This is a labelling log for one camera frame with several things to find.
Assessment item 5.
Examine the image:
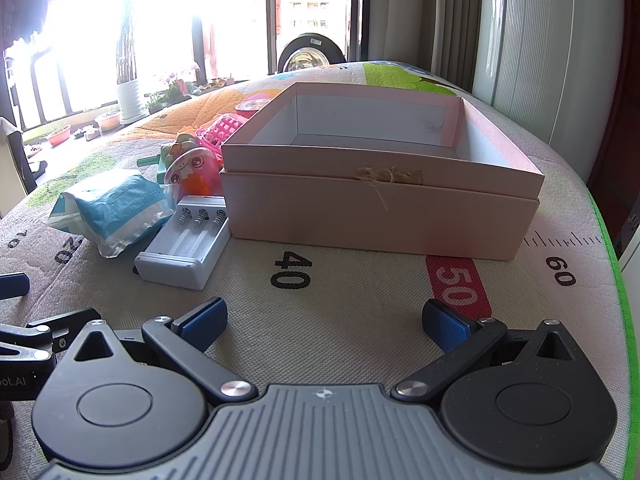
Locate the orange plastic shell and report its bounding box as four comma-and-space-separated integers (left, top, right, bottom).
180, 179, 223, 198

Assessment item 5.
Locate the white curtain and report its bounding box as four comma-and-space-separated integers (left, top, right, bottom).
492, 0, 626, 147

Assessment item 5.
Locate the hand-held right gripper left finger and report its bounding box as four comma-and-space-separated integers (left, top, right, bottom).
74, 297, 257, 406

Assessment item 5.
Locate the dark red wooden door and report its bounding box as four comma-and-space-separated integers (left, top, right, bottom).
586, 10, 640, 261

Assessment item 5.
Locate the washing machine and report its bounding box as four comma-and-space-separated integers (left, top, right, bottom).
277, 32, 348, 73

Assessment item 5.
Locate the tall white plant pot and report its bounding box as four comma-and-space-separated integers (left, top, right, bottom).
112, 0, 147, 123

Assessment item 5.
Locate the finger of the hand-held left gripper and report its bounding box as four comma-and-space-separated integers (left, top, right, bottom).
0, 272, 30, 302
0, 307, 104, 362

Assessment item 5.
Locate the teal plastic toy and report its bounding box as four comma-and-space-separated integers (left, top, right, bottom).
137, 152, 173, 186

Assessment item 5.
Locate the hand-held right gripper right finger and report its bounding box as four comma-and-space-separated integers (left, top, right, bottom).
392, 300, 577, 404

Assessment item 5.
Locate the blue and white packet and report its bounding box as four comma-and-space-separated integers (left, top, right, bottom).
47, 170, 173, 259

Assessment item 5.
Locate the grey curtain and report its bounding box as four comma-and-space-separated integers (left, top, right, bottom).
420, 0, 506, 97

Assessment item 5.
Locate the flowering potted plant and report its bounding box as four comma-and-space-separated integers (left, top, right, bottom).
145, 66, 201, 113

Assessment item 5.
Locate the pink cardboard box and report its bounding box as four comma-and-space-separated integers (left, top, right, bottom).
220, 81, 546, 261

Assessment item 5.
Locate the round cartoon face toy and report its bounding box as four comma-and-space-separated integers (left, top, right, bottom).
162, 132, 223, 192

